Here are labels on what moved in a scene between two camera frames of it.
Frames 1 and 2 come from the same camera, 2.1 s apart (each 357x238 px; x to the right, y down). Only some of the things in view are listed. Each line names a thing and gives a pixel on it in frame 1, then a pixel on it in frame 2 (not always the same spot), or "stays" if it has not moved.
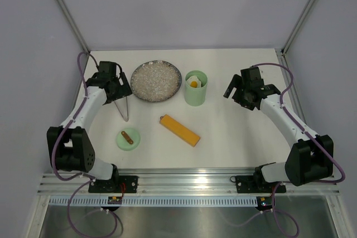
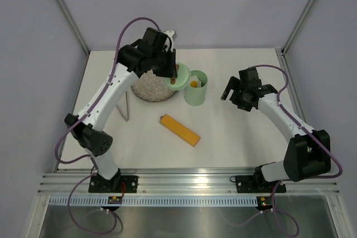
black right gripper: x=236 y=82 stays
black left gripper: x=123 y=90 -> x=170 y=71
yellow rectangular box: x=179 y=130 stays
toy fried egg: x=193 y=82 stays
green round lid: x=128 y=139 -> x=182 y=79
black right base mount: x=257 y=184 stays
